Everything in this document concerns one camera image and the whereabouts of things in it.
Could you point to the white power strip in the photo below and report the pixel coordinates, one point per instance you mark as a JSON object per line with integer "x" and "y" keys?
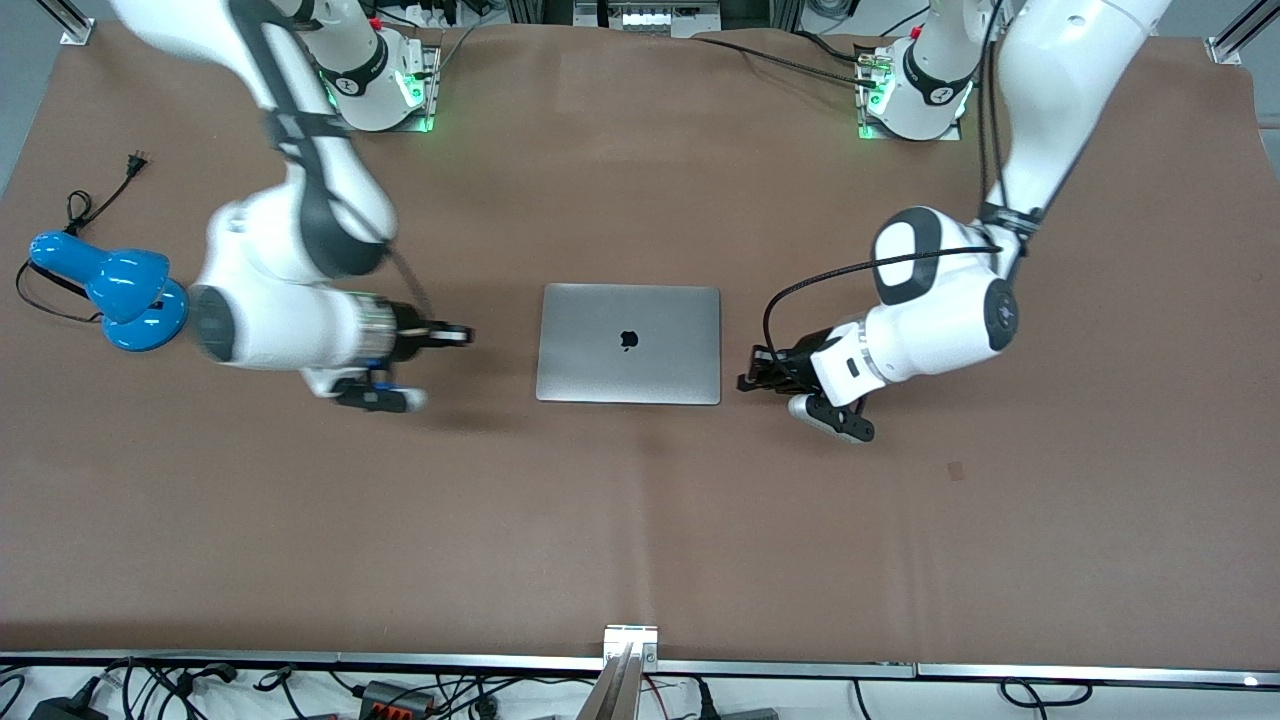
{"x": 650, "y": 17}

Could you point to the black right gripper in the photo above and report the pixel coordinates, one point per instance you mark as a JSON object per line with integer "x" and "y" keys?
{"x": 408, "y": 335}

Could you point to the aluminium camera mount beam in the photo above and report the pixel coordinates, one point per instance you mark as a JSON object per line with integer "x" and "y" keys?
{"x": 625, "y": 670}

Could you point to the black power adapter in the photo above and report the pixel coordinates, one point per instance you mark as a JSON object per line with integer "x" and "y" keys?
{"x": 65, "y": 710}

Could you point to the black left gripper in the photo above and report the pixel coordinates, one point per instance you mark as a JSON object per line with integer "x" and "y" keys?
{"x": 797, "y": 366}

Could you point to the grey laptop computer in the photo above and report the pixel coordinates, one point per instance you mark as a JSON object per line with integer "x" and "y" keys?
{"x": 660, "y": 350}

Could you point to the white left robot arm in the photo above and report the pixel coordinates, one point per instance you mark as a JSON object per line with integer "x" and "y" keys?
{"x": 940, "y": 310}

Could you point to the aluminium table edge rail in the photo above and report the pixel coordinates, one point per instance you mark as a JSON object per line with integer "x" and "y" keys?
{"x": 300, "y": 660}

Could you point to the aluminium corner bracket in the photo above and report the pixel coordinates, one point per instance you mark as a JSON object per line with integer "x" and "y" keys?
{"x": 70, "y": 25}
{"x": 1235, "y": 38}

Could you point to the brown table mat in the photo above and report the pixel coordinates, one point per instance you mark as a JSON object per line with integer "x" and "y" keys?
{"x": 640, "y": 520}

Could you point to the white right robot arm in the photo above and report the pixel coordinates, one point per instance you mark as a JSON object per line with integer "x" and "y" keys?
{"x": 270, "y": 320}

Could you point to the black box with orange connectors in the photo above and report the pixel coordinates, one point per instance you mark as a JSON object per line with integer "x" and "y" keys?
{"x": 395, "y": 697}

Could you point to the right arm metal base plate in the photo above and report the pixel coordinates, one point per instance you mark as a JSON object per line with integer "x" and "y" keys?
{"x": 432, "y": 70}

